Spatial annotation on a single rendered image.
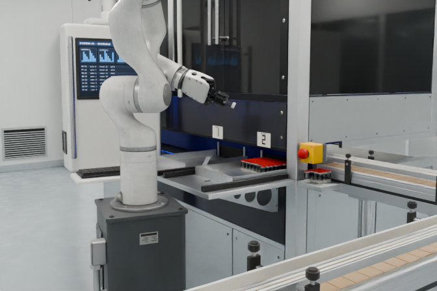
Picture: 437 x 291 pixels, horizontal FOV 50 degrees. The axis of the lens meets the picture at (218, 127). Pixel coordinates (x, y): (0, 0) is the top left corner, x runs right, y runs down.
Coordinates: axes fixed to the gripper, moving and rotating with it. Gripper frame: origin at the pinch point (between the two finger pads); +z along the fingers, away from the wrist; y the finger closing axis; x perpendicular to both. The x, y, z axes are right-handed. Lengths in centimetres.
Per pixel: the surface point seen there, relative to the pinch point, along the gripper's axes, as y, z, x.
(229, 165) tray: 40.8, 10.6, -9.4
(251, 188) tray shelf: 20.8, 24.5, 12.9
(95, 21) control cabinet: 34, -85, -46
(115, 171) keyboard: 75, -39, -1
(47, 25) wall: 311, -343, -315
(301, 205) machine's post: 31, 44, 0
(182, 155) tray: 62, -14, -20
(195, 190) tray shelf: 22.9, 7.2, 24.4
